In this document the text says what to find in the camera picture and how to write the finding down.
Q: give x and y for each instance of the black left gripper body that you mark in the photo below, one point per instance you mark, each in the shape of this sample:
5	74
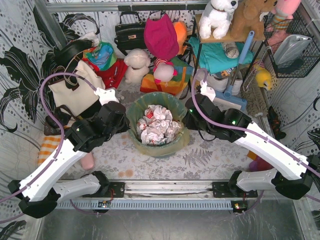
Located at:
122	122

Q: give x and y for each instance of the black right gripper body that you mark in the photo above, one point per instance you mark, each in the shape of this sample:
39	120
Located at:
189	119

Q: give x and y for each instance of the yellow plastic trash bag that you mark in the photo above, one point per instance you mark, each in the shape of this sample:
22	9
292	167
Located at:
136	111

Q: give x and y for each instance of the teal plastic trash bin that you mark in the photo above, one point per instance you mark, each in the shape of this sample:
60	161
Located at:
159	152

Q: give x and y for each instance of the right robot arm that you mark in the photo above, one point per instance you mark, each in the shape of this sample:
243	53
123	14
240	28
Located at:
291	174

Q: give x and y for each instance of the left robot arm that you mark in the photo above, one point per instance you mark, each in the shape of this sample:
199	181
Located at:
41	192

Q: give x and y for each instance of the crumpled paper trash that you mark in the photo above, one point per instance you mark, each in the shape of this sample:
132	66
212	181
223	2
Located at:
157	127

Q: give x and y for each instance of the cream canvas tote bag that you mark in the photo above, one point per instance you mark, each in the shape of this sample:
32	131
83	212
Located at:
80	99

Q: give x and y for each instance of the magenta cloth bag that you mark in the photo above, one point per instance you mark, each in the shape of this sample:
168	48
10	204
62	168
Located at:
160	38

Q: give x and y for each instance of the rainbow striped cloth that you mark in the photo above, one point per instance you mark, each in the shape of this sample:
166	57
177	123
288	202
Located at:
175	86

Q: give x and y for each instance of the blue lint roller mop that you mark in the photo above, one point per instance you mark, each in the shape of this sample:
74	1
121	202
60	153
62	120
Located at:
226	97

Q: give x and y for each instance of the red cloth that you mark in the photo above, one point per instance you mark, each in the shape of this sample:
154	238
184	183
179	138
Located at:
113	76

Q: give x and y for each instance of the pink soft object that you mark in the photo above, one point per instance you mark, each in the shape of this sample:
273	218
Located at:
87	162

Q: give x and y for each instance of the pink doll striped clothes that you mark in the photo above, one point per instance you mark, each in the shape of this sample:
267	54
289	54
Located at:
163	71

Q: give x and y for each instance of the colourful patterned cloth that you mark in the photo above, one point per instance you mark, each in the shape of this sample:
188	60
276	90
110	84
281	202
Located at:
100	57

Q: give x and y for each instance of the white fluffy plush lamb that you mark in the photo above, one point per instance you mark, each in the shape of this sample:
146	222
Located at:
138	62

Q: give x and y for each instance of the orange white checked towel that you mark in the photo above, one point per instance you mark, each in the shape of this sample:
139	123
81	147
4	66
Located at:
48	146

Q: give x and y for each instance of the teal folded cloth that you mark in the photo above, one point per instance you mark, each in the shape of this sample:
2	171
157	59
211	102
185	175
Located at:
213	58

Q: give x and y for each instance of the black hat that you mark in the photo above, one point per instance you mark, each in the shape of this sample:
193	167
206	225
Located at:
62	57

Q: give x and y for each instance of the grey stuffed ball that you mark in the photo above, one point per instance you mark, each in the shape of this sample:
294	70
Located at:
230	49

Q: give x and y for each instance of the yellow plush duck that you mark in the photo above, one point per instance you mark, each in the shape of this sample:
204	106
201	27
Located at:
262	76

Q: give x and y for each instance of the black orange toy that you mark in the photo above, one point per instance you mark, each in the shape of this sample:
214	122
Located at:
275	124

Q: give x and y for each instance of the black leather handbag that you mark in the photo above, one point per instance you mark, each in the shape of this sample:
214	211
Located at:
130	36

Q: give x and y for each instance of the white plush dog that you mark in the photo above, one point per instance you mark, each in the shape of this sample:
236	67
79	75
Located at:
216	18

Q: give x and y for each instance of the brown teddy bear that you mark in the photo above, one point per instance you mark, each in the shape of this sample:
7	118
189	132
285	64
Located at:
249	14

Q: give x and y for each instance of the silver foil pouch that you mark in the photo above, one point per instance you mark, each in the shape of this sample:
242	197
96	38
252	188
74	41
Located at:
291	48

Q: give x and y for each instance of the pink plush toy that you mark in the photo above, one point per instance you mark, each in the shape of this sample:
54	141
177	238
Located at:
283	14

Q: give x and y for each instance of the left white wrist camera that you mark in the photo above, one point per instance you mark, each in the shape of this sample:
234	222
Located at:
106	95

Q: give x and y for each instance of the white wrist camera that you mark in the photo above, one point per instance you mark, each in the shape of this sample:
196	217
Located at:
206	90
106	95

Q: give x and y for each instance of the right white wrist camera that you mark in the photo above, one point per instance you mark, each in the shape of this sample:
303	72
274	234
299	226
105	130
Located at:
206	90

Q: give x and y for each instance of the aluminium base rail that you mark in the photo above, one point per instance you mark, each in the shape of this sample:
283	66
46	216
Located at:
156	190

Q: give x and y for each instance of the black wire basket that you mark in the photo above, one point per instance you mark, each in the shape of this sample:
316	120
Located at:
304	64

